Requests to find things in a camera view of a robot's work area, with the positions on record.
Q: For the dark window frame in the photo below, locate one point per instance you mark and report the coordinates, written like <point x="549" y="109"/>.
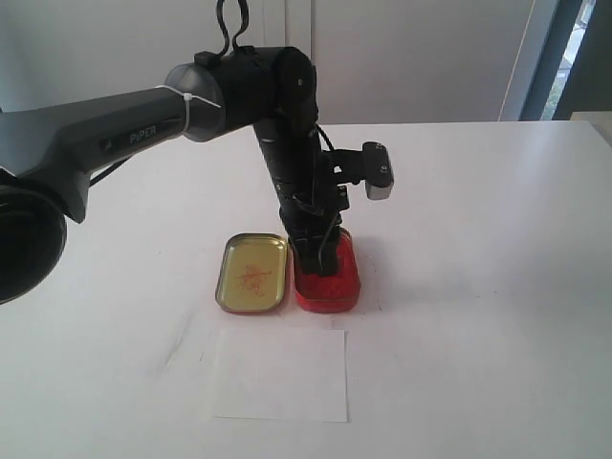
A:
<point x="574" y="62"/>

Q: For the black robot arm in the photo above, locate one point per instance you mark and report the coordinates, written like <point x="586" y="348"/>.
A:
<point x="50" y="157"/>

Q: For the gold tin lid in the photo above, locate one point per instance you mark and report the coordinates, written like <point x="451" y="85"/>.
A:
<point x="252" y="277"/>

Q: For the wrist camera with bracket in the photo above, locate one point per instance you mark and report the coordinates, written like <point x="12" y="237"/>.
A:
<point x="370" y="165"/>

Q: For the white cabinet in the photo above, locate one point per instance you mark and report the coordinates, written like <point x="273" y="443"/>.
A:
<point x="369" y="61"/>

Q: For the white paper sheet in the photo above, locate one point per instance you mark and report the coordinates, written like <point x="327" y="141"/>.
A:
<point x="290" y="374"/>

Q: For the red ink tin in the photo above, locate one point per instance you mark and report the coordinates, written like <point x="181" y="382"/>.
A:
<point x="330" y="294"/>

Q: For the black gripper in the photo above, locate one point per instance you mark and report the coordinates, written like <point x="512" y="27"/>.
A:
<point x="308" y="213"/>

